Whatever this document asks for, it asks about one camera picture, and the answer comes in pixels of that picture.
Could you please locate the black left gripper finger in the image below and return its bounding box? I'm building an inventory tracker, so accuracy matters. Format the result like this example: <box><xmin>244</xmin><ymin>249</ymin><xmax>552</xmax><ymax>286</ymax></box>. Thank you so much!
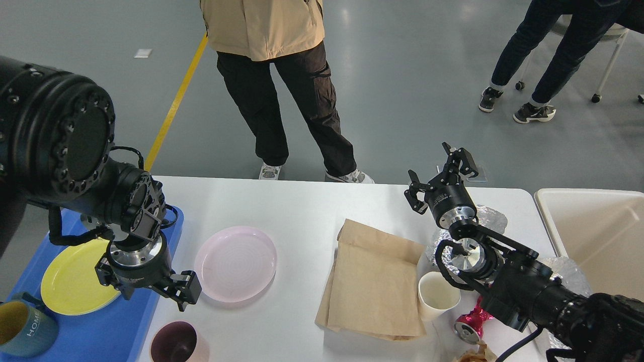
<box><xmin>151</xmin><ymin>270</ymin><xmax>202</xmax><ymax>312</ymax></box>

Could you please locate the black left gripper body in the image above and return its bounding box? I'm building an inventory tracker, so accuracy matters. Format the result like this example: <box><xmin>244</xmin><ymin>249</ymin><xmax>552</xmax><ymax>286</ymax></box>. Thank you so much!
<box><xmin>95</xmin><ymin>234</ymin><xmax>174</xmax><ymax>300</ymax></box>

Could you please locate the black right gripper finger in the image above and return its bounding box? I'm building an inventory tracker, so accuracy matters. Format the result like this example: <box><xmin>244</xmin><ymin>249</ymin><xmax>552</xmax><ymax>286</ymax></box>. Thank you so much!
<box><xmin>404</xmin><ymin>170</ymin><xmax>433</xmax><ymax>215</ymax></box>
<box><xmin>435</xmin><ymin>142</ymin><xmax>480</xmax><ymax>188</ymax></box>

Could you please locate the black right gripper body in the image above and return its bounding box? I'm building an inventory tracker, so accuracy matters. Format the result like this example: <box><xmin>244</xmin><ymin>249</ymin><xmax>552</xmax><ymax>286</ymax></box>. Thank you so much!
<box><xmin>425</xmin><ymin>184</ymin><xmax>477</xmax><ymax>229</ymax></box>

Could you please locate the pink mug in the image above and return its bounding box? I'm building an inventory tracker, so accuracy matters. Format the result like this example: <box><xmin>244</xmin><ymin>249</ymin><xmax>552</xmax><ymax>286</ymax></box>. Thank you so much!
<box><xmin>149</xmin><ymin>321</ymin><xmax>211</xmax><ymax>361</ymax></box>

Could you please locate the pink plate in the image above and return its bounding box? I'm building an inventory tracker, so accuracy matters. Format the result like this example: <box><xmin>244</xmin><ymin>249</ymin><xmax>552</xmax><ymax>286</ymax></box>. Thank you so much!
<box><xmin>194</xmin><ymin>225</ymin><xmax>278</xmax><ymax>303</ymax></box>

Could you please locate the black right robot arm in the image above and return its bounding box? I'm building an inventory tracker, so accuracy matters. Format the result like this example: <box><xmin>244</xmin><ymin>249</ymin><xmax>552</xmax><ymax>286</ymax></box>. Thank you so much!
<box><xmin>404</xmin><ymin>142</ymin><xmax>643</xmax><ymax>361</ymax></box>

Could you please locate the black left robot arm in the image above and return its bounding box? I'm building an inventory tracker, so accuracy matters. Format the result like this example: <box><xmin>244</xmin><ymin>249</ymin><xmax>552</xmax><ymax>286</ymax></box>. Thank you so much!
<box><xmin>1</xmin><ymin>56</ymin><xmax>202</xmax><ymax>311</ymax></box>

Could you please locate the crumpled aluminium foil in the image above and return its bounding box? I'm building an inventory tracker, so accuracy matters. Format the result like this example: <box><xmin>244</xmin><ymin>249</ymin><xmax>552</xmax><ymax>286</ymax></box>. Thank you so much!
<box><xmin>425</xmin><ymin>205</ymin><xmax>509</xmax><ymax>271</ymax></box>

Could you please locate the yellow plate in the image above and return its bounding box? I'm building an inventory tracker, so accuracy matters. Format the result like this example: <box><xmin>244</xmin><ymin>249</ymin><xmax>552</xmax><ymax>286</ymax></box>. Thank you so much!
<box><xmin>40</xmin><ymin>238</ymin><xmax>120</xmax><ymax>316</ymax></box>

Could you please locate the white paper cup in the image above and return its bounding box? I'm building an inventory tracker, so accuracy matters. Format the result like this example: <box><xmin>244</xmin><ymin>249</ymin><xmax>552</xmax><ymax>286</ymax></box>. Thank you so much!
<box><xmin>417</xmin><ymin>271</ymin><xmax>461</xmax><ymax>322</ymax></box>

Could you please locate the brown paper bag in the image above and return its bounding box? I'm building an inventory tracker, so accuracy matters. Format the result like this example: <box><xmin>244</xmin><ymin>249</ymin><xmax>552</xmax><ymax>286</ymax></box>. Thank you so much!
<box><xmin>315</xmin><ymin>219</ymin><xmax>426</xmax><ymax>341</ymax></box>

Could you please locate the crushed pink can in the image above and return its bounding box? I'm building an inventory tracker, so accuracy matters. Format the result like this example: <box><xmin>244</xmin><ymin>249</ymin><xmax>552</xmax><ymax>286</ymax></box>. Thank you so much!
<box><xmin>453</xmin><ymin>295</ymin><xmax>495</xmax><ymax>344</ymax></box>

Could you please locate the teal mug with yellow inside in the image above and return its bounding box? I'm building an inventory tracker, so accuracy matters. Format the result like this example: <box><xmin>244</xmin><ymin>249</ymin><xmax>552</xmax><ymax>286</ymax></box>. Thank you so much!
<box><xmin>1</xmin><ymin>292</ymin><xmax>59</xmax><ymax>357</ymax></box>

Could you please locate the beige plastic bin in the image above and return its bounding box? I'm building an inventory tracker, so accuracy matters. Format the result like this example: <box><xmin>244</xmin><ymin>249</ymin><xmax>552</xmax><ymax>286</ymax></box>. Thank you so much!
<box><xmin>534</xmin><ymin>188</ymin><xmax>643</xmax><ymax>300</ymax></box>

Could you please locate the brown paper scrap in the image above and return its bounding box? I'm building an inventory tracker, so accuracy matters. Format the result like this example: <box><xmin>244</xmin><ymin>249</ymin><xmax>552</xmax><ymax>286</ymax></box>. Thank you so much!
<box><xmin>451</xmin><ymin>341</ymin><xmax>498</xmax><ymax>362</ymax></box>

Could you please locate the person in dark jeans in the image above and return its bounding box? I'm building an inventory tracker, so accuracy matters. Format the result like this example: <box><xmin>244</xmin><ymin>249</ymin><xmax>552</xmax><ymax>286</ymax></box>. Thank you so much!
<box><xmin>478</xmin><ymin>1</ymin><xmax>642</xmax><ymax>124</ymax></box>

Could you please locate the white office chair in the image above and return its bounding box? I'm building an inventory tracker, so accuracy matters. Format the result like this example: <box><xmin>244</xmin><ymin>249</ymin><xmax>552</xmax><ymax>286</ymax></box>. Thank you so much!
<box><xmin>509</xmin><ymin>15</ymin><xmax>638</xmax><ymax>105</ymax></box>

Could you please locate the person in beige jacket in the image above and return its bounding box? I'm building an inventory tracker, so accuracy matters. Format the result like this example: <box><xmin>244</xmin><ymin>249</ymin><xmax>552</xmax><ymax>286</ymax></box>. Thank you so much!
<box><xmin>200</xmin><ymin>1</ymin><xmax>373</xmax><ymax>184</ymax></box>

